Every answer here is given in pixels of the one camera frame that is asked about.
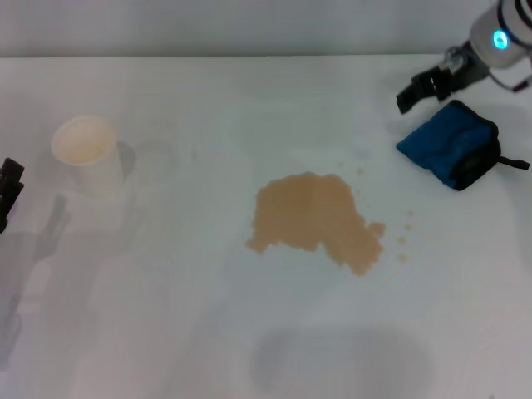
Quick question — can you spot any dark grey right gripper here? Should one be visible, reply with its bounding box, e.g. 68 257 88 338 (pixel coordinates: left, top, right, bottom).
395 41 494 116

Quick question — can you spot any blue rag with black trim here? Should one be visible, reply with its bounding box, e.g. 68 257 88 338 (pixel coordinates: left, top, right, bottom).
395 99 531 192

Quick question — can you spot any white paper cup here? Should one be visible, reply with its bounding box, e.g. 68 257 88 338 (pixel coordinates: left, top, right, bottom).
50 115 126 195

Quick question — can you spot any brown water stain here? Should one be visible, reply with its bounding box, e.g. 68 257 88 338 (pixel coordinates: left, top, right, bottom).
244 160 416 278

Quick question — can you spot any black cable with silver plug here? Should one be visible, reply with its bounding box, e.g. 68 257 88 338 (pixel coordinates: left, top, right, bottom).
486 62 532 95

